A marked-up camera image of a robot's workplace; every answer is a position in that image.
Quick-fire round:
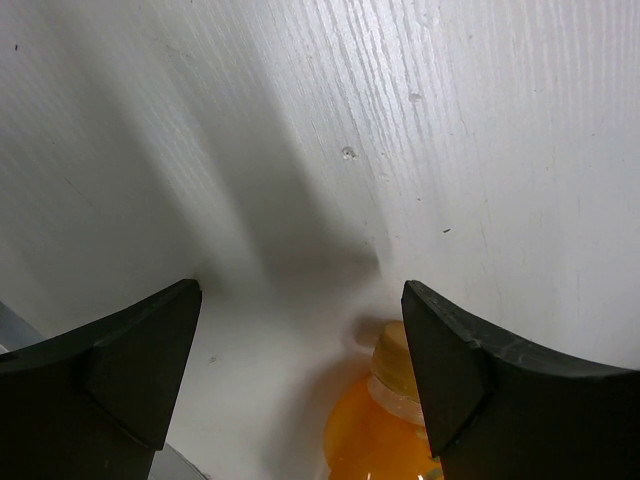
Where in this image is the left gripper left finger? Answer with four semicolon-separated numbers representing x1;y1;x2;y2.
1;279;202;479

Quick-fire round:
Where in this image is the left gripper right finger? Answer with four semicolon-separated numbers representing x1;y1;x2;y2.
401;280;639;479

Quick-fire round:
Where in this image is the orange plastic bottle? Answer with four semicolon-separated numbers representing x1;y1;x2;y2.
323;321;444;479

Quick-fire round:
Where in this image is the aluminium frame rail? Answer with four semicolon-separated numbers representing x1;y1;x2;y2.
0;299;211;480

